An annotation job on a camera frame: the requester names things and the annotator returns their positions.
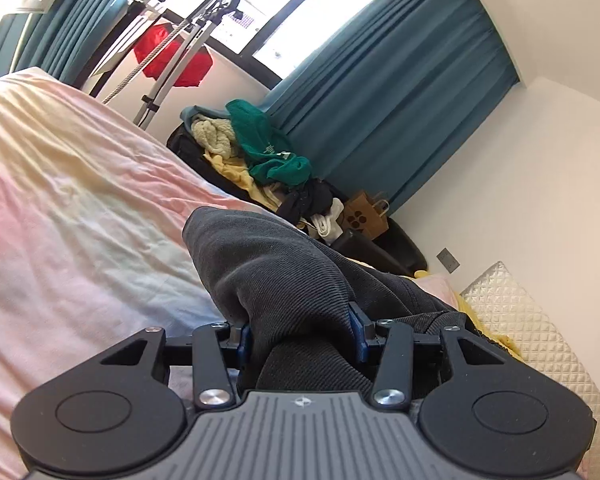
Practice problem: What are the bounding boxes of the black shorts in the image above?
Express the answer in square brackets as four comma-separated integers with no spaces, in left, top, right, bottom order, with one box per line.
[183,207,475,396]

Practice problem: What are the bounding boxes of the white garment on pile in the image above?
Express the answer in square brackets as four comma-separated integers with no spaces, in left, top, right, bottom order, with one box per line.
[311,197,344,245]

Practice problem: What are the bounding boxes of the yellow plush pillow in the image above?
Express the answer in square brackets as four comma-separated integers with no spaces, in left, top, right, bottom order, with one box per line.
[412,270,524,361]

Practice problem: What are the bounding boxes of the brown paper bag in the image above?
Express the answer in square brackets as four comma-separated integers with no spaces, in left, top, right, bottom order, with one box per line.
[340,191,390,240]

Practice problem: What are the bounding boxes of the black garment on pile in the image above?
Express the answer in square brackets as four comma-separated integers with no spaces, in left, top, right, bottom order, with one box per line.
[276,179,338,226]

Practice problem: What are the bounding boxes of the yellow garment on pile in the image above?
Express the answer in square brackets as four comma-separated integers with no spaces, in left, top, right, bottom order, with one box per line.
[204,151,282,211]

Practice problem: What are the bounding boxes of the quilted white headboard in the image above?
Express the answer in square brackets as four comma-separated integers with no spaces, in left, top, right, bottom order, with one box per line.
[460,261,600,479]

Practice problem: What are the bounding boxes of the green garment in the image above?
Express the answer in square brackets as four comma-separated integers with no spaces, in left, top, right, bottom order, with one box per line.
[225,100,312,188]

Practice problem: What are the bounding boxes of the pastel tie-dye duvet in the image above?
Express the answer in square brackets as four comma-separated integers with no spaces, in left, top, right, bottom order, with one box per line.
[0,65,462,480]

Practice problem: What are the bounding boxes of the cream knitted garment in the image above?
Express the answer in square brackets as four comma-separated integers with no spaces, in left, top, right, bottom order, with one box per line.
[192,114,240,158]

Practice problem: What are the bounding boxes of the teal curtain right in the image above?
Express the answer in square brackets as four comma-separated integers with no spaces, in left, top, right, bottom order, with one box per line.
[262,0,518,208]

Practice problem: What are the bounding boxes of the teal curtain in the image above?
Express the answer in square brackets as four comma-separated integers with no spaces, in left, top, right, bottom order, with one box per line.
[0,0,126,88]
[262,0,518,208]

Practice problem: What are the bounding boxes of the red garment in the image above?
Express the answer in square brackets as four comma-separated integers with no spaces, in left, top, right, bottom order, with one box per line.
[132,23,214,89]

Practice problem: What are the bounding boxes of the metal tripod stand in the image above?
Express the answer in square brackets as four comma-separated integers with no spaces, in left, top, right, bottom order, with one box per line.
[102,0,240,130]

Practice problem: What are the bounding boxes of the teal curtain left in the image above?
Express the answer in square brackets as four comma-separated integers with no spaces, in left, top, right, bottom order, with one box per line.
[0,0,126,88]

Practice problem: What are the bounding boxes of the wall socket plate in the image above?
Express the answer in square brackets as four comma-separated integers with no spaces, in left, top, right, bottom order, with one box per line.
[437,248,460,274]

